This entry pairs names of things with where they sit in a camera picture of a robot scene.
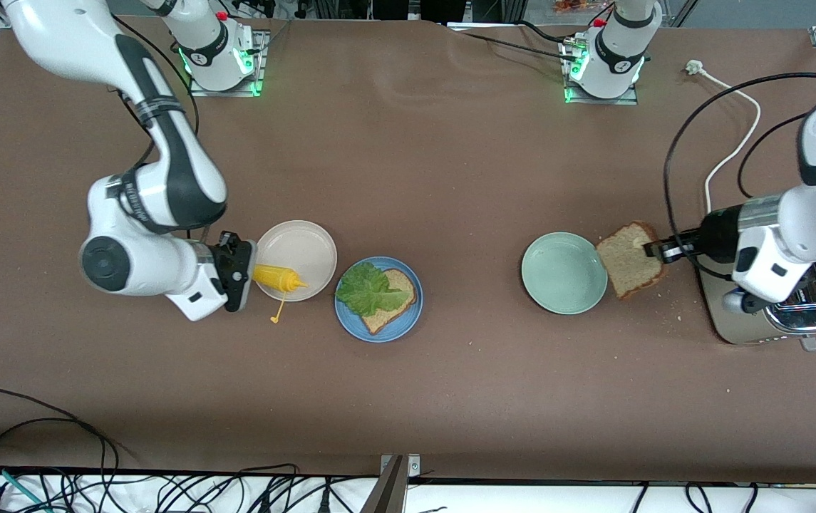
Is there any mint green round plate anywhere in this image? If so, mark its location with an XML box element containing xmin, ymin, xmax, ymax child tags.
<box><xmin>520</xmin><ymin>232</ymin><xmax>609</xmax><ymax>316</ymax></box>

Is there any blue round plate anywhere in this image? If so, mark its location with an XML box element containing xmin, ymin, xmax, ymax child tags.
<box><xmin>334</xmin><ymin>256</ymin><xmax>424</xmax><ymax>343</ymax></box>

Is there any long black looped cable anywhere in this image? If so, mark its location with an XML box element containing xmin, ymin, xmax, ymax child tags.
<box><xmin>0</xmin><ymin>388</ymin><xmax>120</xmax><ymax>513</ymax></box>

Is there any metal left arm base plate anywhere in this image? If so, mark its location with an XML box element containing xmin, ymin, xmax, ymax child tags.
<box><xmin>561</xmin><ymin>36</ymin><xmax>640</xmax><ymax>106</ymax></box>

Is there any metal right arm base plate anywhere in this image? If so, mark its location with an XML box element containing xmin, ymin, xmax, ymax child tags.
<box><xmin>187</xmin><ymin>30</ymin><xmax>269</xmax><ymax>98</ymax></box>

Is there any teal cable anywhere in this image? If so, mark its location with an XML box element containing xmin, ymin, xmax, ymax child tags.
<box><xmin>0</xmin><ymin>463</ymin><xmax>48</xmax><ymax>513</ymax></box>

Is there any beige chrome toaster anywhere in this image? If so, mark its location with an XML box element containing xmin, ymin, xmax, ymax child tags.
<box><xmin>696</xmin><ymin>256</ymin><xmax>816</xmax><ymax>353</ymax></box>

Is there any white toaster power cable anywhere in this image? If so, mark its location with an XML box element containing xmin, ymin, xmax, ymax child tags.
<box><xmin>686</xmin><ymin>60</ymin><xmax>762</xmax><ymax>214</ymax></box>

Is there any green lettuce leaf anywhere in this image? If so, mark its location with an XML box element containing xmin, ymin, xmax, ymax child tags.
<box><xmin>336</xmin><ymin>261</ymin><xmax>412</xmax><ymax>318</ymax></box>

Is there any beige round plate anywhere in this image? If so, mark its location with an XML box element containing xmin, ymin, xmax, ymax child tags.
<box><xmin>254</xmin><ymin>219</ymin><xmax>338</xmax><ymax>303</ymax></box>

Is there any brown bread slice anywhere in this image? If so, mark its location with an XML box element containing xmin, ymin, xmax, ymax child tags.
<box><xmin>359</xmin><ymin>269</ymin><xmax>418</xmax><ymax>335</ymax></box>
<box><xmin>596</xmin><ymin>221</ymin><xmax>669</xmax><ymax>301</ymax></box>

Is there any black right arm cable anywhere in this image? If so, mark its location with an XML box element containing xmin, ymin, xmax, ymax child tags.
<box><xmin>112</xmin><ymin>13</ymin><xmax>200</xmax><ymax>239</ymax></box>

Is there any yellow mustard squeeze bottle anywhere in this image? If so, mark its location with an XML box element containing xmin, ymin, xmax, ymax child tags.
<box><xmin>252</xmin><ymin>263</ymin><xmax>309</xmax><ymax>325</ymax></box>

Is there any thin black table cable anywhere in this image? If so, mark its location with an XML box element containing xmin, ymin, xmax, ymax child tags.
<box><xmin>450</xmin><ymin>20</ymin><xmax>579</xmax><ymax>65</ymax></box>

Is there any aluminium profile post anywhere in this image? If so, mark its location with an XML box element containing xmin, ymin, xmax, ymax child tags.
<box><xmin>360</xmin><ymin>454</ymin><xmax>421</xmax><ymax>513</ymax></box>

